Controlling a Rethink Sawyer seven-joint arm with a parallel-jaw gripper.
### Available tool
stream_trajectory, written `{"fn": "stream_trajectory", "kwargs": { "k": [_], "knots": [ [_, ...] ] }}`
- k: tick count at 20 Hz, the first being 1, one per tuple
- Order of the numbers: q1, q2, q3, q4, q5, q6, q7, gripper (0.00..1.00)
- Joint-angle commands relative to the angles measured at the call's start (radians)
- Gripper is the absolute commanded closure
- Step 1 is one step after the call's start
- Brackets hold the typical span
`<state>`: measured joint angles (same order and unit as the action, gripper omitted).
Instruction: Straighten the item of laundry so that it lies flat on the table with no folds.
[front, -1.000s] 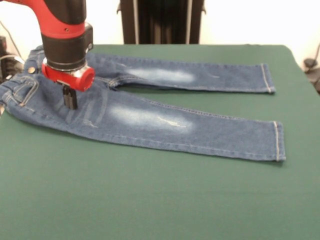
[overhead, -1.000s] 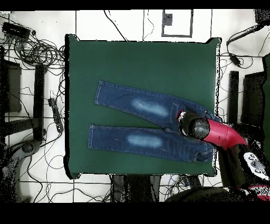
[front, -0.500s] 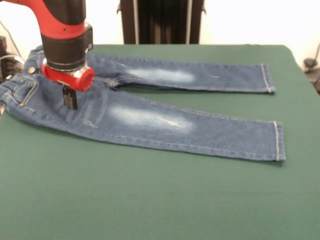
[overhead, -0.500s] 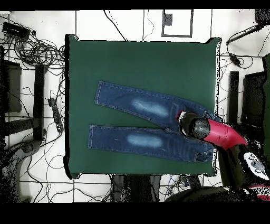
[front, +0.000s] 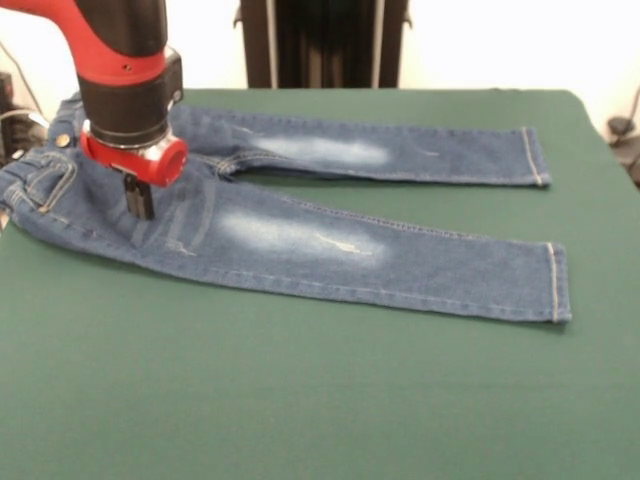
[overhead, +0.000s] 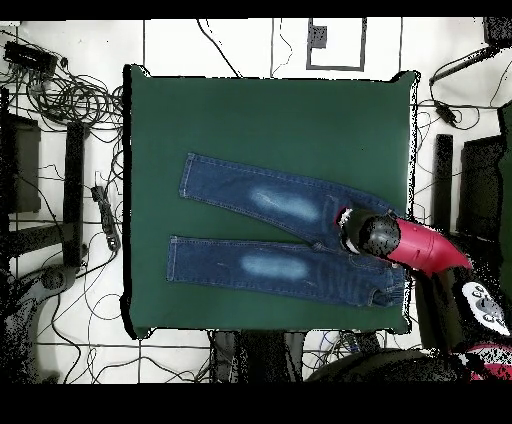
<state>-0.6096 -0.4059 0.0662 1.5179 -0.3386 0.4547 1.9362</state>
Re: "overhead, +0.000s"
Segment blue denim jeans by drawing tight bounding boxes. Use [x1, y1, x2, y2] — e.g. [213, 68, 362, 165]
[166, 152, 409, 309]

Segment dark flat panel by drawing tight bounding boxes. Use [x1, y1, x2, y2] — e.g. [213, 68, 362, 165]
[0, 113, 42, 215]
[456, 134, 506, 241]

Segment dark green table cloth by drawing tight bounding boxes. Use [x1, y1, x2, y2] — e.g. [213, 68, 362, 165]
[121, 63, 421, 340]

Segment black power strip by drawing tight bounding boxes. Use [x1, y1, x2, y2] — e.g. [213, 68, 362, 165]
[90, 184, 122, 252]
[354, 330, 383, 353]

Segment black stand leg bar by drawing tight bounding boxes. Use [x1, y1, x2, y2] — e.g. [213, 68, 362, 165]
[433, 133, 455, 235]
[62, 121, 88, 268]

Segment small grey square patch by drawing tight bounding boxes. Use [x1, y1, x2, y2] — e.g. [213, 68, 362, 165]
[309, 25, 329, 50]

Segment black round stand base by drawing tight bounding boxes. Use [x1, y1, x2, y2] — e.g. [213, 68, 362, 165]
[37, 264, 78, 292]

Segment black power brick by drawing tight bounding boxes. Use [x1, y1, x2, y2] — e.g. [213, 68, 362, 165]
[433, 99, 460, 128]

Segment black rod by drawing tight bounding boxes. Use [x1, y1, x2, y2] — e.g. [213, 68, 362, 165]
[428, 45, 498, 86]

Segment black corner box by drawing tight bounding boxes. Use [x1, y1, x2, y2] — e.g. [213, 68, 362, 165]
[482, 16, 512, 50]

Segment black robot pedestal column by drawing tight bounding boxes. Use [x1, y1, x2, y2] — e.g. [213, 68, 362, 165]
[211, 330, 306, 384]

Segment long black floor cable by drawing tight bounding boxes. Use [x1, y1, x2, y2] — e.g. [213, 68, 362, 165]
[194, 18, 244, 78]

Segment grey square floor frame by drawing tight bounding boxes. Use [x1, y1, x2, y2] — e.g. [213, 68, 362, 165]
[306, 17, 367, 72]

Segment tangle of black cables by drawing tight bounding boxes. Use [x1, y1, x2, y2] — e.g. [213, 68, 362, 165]
[26, 69, 125, 130]

